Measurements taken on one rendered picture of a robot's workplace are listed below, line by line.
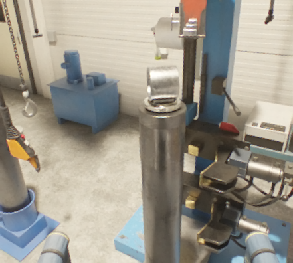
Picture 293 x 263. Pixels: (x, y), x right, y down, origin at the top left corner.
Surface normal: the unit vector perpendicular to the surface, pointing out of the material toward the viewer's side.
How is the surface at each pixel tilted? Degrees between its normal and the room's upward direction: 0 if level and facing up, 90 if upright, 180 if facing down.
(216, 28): 90
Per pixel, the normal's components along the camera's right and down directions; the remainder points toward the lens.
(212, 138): -0.49, 0.40
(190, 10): -0.17, 0.44
